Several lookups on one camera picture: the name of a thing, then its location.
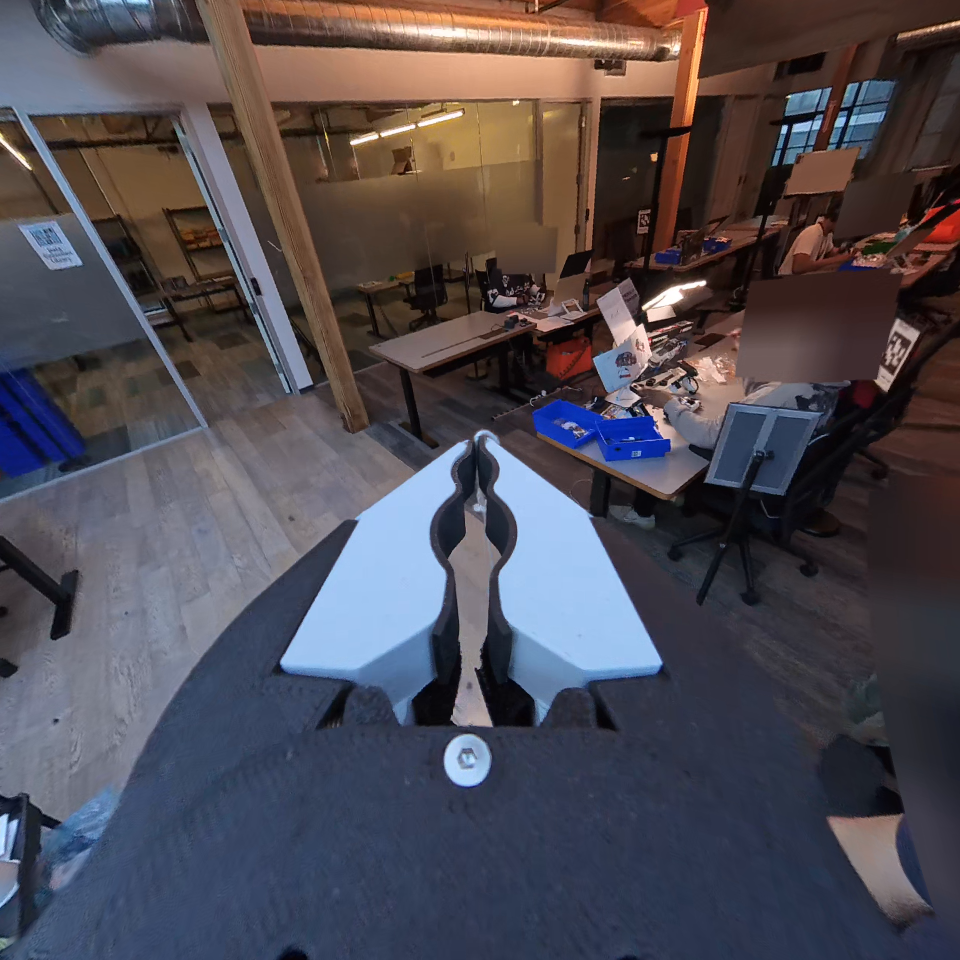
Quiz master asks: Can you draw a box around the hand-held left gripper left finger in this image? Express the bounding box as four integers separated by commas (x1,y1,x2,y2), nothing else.
281,439,480,727

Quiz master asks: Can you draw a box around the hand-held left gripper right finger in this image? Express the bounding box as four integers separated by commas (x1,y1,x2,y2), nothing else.
478,439,665,727

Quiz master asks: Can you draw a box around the person's right forearm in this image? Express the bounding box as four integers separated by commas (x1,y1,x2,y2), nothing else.
828,813,935,925

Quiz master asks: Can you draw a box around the blue bin with label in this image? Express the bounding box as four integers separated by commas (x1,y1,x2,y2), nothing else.
594,416,671,462

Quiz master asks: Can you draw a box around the white-top desk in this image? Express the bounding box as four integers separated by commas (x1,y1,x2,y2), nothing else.
536,330,744,519

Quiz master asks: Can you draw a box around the black tripod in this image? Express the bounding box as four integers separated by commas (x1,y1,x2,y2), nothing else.
696,448,775,607

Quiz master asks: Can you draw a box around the orange bag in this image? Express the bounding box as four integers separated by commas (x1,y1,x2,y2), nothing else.
545,336,594,380

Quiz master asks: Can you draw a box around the white printed paper stand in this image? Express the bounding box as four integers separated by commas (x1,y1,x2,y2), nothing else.
592,326,652,395

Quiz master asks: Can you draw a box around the grey panel board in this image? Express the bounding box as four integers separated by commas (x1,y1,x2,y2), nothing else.
705,403,824,496

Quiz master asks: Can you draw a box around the wooden-top desk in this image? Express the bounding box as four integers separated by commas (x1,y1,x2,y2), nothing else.
367,311,537,449
626,217,785,275

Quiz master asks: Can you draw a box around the black office chair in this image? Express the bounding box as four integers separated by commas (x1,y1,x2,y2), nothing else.
667,375,909,586
405,264,451,331

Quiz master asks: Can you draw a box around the white paper sign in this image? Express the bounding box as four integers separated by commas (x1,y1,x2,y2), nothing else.
596,279,642,346

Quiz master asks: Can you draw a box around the black table leg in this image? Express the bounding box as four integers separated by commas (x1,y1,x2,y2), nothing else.
0,536,80,680

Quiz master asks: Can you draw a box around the light panel lamp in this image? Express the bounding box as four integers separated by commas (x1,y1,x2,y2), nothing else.
641,279,710,312

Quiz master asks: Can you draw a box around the glass door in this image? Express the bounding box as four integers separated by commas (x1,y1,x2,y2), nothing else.
0,108,210,500

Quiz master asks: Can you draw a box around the stack of blue bins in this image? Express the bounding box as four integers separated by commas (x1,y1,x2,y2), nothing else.
0,367,87,481

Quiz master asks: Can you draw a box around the storage shelf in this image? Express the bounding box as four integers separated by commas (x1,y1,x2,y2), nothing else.
161,206,235,285

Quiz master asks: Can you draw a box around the black white tag board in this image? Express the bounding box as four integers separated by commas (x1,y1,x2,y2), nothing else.
873,318,925,393

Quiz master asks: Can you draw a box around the paper door sign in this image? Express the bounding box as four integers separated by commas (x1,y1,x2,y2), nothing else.
18,221,84,271

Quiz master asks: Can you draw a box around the whiteboard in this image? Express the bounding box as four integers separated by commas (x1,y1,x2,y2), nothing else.
783,146,862,198

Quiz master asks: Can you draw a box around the paned window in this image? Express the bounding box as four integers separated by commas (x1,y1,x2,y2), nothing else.
772,78,897,166

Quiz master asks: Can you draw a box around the light wooden post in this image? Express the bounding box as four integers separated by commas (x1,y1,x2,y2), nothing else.
196,0,370,435

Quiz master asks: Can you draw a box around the orange wooden post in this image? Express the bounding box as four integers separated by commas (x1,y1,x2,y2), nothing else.
660,7,710,252

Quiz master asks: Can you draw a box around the metal air duct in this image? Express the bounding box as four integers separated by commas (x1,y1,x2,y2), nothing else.
30,0,684,65

